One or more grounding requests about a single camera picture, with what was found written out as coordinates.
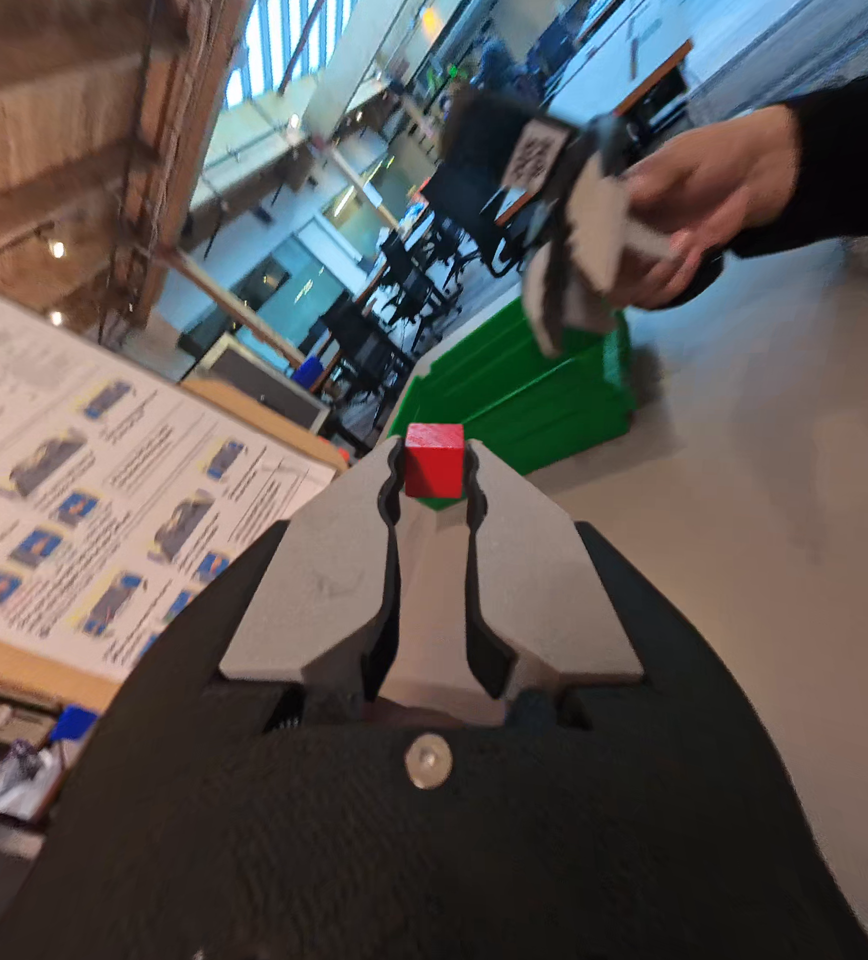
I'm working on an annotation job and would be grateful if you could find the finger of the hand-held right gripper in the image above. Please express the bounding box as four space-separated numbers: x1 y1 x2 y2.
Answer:
521 241 619 360
563 159 632 295

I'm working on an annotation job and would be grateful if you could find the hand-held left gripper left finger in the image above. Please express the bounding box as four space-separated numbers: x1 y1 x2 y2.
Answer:
218 436 405 704

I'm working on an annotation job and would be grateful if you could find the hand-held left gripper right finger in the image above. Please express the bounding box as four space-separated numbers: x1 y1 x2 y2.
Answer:
465 439 645 700

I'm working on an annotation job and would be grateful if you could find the green plastic bin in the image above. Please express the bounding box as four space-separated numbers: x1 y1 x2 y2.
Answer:
387 296 638 511

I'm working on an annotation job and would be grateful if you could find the small red cube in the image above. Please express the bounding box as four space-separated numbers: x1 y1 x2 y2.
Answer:
404 423 467 500

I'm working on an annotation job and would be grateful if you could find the person's right forearm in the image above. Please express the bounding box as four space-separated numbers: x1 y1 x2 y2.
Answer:
726 63 868 260

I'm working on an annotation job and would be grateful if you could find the person's right hand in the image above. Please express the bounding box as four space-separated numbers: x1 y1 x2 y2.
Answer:
612 105 804 310

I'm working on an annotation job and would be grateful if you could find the black office chair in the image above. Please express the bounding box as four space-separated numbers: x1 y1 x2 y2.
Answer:
321 300 416 421
422 161 525 279

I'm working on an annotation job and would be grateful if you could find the grey framed panel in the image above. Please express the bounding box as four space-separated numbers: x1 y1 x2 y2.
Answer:
197 333 332 435

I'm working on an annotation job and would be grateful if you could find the instruction poster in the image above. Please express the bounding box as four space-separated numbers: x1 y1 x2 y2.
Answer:
0 283 338 684

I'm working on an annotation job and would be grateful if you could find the small blue box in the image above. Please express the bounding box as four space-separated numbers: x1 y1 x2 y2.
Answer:
51 705 99 744

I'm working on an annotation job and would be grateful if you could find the wooden poster board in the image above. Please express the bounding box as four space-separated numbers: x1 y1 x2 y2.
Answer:
0 375 350 714

